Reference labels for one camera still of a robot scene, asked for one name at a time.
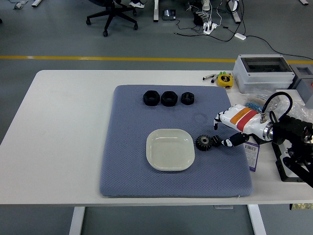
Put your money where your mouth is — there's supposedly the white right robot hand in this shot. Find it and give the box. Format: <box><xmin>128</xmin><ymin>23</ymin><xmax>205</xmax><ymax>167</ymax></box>
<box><xmin>213</xmin><ymin>104</ymin><xmax>268</xmax><ymax>148</ymax></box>

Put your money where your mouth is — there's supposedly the bag of blue resistors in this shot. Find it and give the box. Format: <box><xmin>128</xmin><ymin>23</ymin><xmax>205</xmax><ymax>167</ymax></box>
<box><xmin>244</xmin><ymin>91</ymin><xmax>277</xmax><ymax>111</ymax></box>

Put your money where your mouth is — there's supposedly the grey control box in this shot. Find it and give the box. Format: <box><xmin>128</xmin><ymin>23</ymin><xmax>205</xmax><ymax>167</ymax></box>
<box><xmin>292</xmin><ymin>66</ymin><xmax>313</xmax><ymax>110</ymax></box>

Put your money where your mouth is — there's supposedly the black power brick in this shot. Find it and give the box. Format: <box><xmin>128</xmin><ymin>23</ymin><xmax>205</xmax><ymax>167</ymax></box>
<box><xmin>193</xmin><ymin>12</ymin><xmax>205</xmax><ymax>25</ymax></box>

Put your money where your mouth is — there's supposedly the white table leg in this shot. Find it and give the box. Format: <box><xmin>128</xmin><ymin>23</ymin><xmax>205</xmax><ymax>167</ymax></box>
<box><xmin>68</xmin><ymin>207</ymin><xmax>86</xmax><ymax>235</ymax></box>
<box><xmin>246</xmin><ymin>204</ymin><xmax>267</xmax><ymax>235</ymax></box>

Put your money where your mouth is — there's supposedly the large black gear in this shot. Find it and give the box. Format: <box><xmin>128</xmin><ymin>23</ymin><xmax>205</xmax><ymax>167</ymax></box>
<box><xmin>195</xmin><ymin>135</ymin><xmax>213</xmax><ymax>151</ymax></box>

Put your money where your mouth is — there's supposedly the blue-grey padded mat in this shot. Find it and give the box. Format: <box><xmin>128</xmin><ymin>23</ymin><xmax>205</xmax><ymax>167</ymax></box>
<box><xmin>99</xmin><ymin>84</ymin><xmax>254</xmax><ymax>198</ymax></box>

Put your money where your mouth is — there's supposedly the long black floor cable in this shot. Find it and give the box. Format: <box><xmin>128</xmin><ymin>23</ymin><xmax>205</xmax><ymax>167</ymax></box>
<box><xmin>246</xmin><ymin>35</ymin><xmax>313</xmax><ymax>61</ymax></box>

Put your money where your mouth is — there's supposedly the small black hex nut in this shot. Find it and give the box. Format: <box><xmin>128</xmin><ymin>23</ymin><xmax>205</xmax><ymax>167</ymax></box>
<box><xmin>181</xmin><ymin>92</ymin><xmax>196</xmax><ymax>105</ymax></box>

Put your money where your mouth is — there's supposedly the white square plate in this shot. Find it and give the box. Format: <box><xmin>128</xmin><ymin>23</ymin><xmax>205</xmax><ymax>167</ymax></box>
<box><xmin>146</xmin><ymin>128</ymin><xmax>196</xmax><ymax>171</ymax></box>

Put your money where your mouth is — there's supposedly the black metal bracket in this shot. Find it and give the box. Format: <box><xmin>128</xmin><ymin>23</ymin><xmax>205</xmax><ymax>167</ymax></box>
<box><xmin>271</xmin><ymin>143</ymin><xmax>305</xmax><ymax>183</ymax></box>

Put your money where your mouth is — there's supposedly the yellow tape measure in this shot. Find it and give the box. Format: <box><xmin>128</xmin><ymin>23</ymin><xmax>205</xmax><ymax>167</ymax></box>
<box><xmin>217</xmin><ymin>74</ymin><xmax>234</xmax><ymax>89</ymax></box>

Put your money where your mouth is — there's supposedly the white power strip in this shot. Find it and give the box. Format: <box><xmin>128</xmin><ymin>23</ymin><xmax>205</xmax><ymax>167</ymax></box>
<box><xmin>203</xmin><ymin>22</ymin><xmax>219</xmax><ymax>34</ymax></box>

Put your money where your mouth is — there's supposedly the small black gear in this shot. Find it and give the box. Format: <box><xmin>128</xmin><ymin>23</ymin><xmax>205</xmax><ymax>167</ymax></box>
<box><xmin>210</xmin><ymin>135</ymin><xmax>223</xmax><ymax>147</ymax></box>

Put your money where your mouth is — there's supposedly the green circuit board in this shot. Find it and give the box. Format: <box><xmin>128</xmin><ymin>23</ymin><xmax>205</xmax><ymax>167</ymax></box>
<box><xmin>290</xmin><ymin>202</ymin><xmax>313</xmax><ymax>211</ymax></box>

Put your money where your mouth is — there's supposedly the black device with screen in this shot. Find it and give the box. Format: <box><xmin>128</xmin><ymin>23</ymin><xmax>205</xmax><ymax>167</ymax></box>
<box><xmin>162</xmin><ymin>9</ymin><xmax>177</xmax><ymax>21</ymax></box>

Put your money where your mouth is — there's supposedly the clear plastic parts bag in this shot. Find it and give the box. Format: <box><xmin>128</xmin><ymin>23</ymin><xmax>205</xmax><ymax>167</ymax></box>
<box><xmin>275</xmin><ymin>94</ymin><xmax>313</xmax><ymax>123</ymax></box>

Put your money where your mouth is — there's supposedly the purple label card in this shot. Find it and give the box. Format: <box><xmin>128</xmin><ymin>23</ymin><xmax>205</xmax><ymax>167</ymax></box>
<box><xmin>244</xmin><ymin>141</ymin><xmax>260</xmax><ymax>173</ymax></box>

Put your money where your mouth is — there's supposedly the black office chair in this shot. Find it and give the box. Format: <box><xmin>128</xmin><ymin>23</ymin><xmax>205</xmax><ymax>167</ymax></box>
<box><xmin>86</xmin><ymin>0</ymin><xmax>139</xmax><ymax>37</ymax></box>

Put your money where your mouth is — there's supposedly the grey electrical enclosure box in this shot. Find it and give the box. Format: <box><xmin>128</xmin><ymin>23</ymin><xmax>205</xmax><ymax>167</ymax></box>
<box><xmin>232</xmin><ymin>54</ymin><xmax>296</xmax><ymax>94</ymax></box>

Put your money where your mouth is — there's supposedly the large black hex nut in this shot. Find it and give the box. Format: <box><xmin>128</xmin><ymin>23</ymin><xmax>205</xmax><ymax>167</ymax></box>
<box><xmin>142</xmin><ymin>90</ymin><xmax>161</xmax><ymax>107</ymax></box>
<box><xmin>161</xmin><ymin>91</ymin><xmax>179</xmax><ymax>107</ymax></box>

